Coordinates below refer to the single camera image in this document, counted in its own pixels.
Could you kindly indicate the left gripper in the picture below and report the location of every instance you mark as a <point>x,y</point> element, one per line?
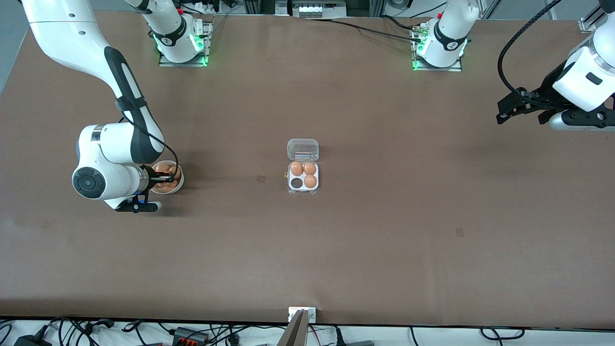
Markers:
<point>544,92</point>

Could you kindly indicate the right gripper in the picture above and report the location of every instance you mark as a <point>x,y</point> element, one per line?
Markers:
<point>148,178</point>

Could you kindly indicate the clear lidded white egg box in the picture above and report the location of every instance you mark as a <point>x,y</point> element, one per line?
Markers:
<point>302,150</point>

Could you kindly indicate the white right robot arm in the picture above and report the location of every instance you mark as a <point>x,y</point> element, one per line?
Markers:
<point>110,144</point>

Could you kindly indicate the black orange connector box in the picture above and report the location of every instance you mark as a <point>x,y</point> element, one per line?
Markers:
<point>190,335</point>

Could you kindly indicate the white bowl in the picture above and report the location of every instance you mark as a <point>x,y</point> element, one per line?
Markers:
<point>181,182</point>

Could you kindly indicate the white power strip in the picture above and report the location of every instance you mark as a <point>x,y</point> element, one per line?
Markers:
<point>206,8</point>

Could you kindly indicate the black power adapter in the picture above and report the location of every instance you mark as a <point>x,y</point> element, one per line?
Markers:
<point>31,341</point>

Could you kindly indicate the white terminal block device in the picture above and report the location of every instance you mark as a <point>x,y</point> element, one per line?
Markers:
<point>319,9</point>

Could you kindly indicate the black plug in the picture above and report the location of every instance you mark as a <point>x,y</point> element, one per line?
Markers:
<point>355,343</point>

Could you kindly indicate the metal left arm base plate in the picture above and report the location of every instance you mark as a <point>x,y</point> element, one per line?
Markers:
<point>437,69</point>

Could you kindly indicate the metal table corner bracket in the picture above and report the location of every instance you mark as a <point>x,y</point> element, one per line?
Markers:
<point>588,25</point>

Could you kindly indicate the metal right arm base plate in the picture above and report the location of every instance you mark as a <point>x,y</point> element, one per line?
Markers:
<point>182,64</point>

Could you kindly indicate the aluminium extrusion rail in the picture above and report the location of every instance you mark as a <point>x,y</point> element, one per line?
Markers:
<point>598,13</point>

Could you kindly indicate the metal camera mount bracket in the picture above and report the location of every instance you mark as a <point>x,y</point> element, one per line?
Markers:
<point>311,315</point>

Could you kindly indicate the aluminium camera mount bar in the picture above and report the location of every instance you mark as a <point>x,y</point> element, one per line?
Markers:
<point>295,334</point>

